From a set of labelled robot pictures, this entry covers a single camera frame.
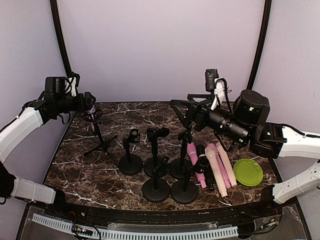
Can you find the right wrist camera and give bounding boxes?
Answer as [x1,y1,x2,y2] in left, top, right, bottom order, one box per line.
[205,69,233,113]

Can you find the black tripod shock-mount stand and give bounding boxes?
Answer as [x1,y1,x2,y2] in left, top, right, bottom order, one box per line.
[83,108,118,157]

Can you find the white cable duct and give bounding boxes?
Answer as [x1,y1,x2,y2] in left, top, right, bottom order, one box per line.
[31,213,239,240]

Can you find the black stand of small beige microphone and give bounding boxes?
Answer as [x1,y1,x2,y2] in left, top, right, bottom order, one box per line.
[118,128,143,176]

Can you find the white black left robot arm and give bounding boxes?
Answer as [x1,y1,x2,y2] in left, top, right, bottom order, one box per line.
[0,73,96,218]

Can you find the green plate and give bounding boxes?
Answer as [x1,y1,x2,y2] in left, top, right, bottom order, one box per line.
[233,158,264,187]

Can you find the black round-base stand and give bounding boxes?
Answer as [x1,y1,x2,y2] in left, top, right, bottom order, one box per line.
[142,156,170,203]
[170,165,200,205]

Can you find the black round-base stand front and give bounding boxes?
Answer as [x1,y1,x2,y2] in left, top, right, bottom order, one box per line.
[170,165,200,205]

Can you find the black microphone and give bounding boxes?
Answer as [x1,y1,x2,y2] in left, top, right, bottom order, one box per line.
[196,144,215,192]

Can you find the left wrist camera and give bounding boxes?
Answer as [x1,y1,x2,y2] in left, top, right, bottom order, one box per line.
[65,71,80,97]

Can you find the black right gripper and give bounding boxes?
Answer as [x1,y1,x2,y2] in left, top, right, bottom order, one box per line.
[170,93,251,146]

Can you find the small beige microphone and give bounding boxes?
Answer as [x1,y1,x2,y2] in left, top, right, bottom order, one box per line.
[205,143,228,198]

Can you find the black stand with clip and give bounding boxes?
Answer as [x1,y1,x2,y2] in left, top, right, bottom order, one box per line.
[169,126,193,180]

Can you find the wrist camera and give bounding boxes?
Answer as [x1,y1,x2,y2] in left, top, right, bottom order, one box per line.
[205,69,233,113]
[65,71,80,97]

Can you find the beige microphone tall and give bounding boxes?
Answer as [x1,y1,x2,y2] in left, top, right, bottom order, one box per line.
[215,142,237,187]

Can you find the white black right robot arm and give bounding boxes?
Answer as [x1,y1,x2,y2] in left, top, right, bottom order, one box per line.
[170,88,320,217]

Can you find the glitter silver-head microphone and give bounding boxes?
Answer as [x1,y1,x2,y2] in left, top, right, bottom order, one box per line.
[87,105,96,136]

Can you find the black front rail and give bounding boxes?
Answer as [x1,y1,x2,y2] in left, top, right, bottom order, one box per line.
[62,203,281,225]

